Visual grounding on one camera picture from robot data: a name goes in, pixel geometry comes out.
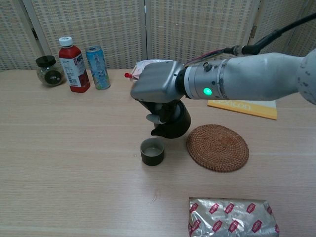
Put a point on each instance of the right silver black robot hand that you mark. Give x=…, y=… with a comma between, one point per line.
x=155, y=81

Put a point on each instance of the black teapot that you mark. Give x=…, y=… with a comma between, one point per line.
x=177, y=126

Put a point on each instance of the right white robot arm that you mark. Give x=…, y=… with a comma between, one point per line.
x=247, y=76

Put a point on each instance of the brown woven round coaster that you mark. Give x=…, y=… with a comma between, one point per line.
x=217, y=148

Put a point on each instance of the pink white snack bag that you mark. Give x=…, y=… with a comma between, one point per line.
x=138, y=70

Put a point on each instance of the red capped small pouch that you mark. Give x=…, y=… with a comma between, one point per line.
x=127, y=75

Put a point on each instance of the blue drink can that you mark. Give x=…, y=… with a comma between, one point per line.
x=98, y=69

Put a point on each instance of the dark ceramic teacup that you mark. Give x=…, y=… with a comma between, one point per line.
x=152, y=158

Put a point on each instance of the woven folding screen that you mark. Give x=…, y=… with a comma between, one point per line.
x=98, y=29

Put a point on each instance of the red juice bottle white cap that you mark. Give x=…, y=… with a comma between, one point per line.
x=74, y=71

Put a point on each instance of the glass jar black lid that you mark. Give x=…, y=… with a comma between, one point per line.
x=50, y=74

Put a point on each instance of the yellow white Lexicon book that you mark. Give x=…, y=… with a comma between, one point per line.
x=259, y=111

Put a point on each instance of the silver foil tea package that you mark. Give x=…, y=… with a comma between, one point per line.
x=232, y=219

